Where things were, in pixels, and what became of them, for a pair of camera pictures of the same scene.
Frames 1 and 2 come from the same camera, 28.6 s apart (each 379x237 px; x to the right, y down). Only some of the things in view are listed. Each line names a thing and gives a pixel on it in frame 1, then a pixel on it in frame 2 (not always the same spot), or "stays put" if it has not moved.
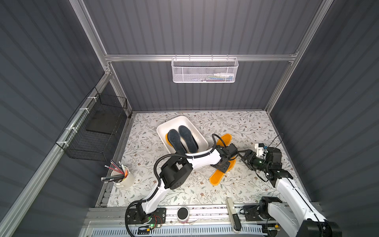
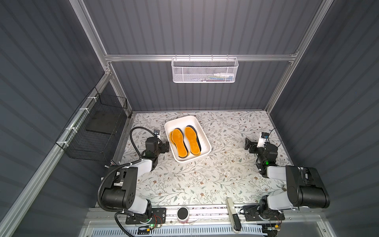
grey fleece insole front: [175, 139] -> [187, 149]
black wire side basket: [90, 134] stays put
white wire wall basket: [205, 70] stays put
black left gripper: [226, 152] -> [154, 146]
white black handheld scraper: [235, 220] stays put
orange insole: [227, 138] -> [190, 133]
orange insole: [217, 176] -> [177, 137]
